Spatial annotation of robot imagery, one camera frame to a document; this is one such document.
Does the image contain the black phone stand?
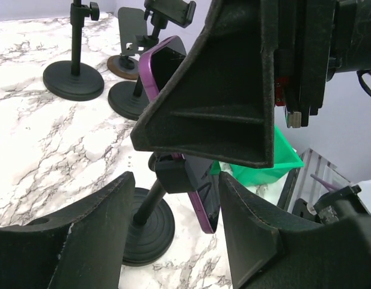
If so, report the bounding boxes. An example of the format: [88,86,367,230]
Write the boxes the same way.
[122,153,195,267]
[108,1,197,120]
[43,0,105,102]

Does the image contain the green plastic bin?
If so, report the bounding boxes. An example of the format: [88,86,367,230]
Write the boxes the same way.
[210,126,304,186]

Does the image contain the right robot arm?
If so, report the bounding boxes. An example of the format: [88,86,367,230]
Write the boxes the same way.
[130,1,371,168]

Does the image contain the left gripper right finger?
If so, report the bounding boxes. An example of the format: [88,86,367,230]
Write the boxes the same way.
[219,172,371,288]

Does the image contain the wood base phone stand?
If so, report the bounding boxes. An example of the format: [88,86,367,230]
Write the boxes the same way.
[107,7,147,80]

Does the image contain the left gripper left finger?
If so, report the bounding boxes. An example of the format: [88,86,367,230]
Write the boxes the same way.
[0,172,135,288]

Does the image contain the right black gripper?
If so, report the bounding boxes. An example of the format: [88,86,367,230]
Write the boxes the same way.
[130,1,336,163]

